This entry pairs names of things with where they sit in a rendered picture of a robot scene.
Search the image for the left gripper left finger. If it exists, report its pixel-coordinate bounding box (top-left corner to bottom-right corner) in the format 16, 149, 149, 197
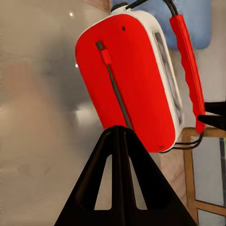
55, 125, 125, 226

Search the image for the radio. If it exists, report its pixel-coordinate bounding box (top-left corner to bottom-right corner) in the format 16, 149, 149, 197
75, 0, 207, 153

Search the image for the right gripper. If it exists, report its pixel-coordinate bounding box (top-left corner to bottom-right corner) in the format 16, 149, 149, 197
198, 102, 226, 131

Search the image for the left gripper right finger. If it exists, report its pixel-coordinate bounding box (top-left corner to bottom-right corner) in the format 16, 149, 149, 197
118, 125, 198, 226

